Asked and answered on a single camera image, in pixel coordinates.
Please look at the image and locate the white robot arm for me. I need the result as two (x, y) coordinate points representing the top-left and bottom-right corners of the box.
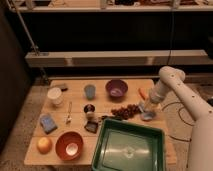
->
(145, 66), (213, 171)

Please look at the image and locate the purple bowl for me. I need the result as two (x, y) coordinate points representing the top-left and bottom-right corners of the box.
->
(105, 79), (128, 97)

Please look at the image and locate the blue cup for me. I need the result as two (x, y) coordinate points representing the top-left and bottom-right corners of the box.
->
(84, 84), (96, 100)

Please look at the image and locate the small dark metal cup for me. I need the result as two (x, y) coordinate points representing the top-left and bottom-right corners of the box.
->
(84, 104), (95, 113)

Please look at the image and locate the orange carrot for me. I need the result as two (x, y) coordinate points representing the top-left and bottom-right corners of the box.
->
(138, 88), (147, 100)

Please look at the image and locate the bunch of dark grapes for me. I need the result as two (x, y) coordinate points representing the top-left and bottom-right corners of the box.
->
(111, 104), (140, 120)

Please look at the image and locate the small dark square item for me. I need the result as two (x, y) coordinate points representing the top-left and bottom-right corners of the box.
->
(84, 121), (99, 133)

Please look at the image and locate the dark brown block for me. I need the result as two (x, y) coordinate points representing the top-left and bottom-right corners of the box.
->
(50, 83), (68, 91)

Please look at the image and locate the white metal shelf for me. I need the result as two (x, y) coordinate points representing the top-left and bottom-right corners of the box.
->
(6, 0), (213, 68)

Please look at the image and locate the white cup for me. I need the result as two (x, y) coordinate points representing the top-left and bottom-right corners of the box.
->
(47, 87), (63, 106)

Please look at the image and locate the green plastic tray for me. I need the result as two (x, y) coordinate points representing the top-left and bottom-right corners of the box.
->
(92, 119), (166, 171)

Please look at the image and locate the wooden table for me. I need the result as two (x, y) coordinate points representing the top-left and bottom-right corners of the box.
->
(23, 78), (177, 167)

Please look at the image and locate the red bowl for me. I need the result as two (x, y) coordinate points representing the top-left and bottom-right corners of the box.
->
(55, 131), (84, 161)

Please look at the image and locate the blue sponge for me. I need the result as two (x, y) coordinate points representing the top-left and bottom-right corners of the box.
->
(40, 114), (57, 134)

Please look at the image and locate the orange fruit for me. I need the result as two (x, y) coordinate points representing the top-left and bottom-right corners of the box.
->
(37, 137), (52, 154)

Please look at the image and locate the black floor cable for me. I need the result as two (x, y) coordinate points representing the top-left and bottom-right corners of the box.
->
(162, 96), (201, 143)

